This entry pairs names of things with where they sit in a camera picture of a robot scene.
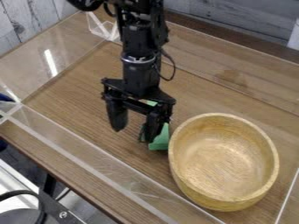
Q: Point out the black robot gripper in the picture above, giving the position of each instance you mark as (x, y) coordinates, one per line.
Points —
(136, 92)

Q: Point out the green rectangular block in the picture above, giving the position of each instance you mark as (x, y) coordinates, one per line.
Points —
(160, 142)

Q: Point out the light wooden bowl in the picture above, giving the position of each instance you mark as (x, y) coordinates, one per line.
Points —
(223, 160)

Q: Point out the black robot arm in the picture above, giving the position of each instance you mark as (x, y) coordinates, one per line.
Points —
(142, 25)

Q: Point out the black table leg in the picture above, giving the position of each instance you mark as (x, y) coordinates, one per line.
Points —
(50, 185)

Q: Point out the clear acrylic enclosure wall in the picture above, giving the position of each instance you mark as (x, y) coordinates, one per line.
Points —
(226, 73)

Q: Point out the clear acrylic corner bracket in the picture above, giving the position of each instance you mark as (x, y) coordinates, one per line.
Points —
(103, 29)

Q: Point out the black metal clamp bracket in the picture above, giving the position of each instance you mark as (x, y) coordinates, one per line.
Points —
(54, 212)

